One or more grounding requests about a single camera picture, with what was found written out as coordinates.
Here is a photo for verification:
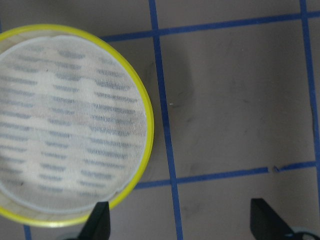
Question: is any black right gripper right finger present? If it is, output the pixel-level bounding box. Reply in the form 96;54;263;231
250;198;297;240

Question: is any yellow steamer basket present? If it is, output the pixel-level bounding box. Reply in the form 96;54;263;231
0;24;155;228

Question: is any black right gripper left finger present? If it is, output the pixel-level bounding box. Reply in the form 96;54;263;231
77;201;111;240

